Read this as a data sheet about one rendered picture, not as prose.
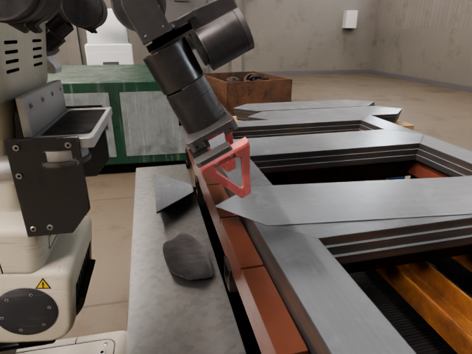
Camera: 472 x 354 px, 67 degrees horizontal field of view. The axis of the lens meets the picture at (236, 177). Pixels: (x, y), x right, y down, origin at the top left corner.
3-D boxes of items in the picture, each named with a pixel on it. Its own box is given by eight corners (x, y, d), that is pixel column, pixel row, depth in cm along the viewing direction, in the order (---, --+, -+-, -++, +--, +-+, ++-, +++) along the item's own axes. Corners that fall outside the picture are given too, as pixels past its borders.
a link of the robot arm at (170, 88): (139, 50, 45) (136, 52, 40) (187, 23, 45) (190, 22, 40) (168, 98, 48) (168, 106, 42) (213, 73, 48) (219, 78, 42)
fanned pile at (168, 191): (185, 172, 140) (185, 163, 138) (200, 220, 104) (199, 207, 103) (154, 175, 137) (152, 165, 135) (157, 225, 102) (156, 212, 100)
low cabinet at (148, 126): (-47, 186, 297) (-80, 86, 267) (29, 131, 466) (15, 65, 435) (196, 171, 332) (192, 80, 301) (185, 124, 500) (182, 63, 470)
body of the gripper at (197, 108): (226, 114, 52) (201, 67, 49) (241, 131, 43) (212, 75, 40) (187, 135, 52) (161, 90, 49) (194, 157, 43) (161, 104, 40)
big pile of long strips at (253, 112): (366, 109, 201) (367, 98, 199) (414, 125, 165) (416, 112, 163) (228, 116, 184) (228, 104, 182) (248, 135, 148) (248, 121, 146)
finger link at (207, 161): (259, 169, 51) (230, 113, 47) (274, 189, 45) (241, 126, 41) (218, 192, 51) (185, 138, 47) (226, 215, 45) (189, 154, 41)
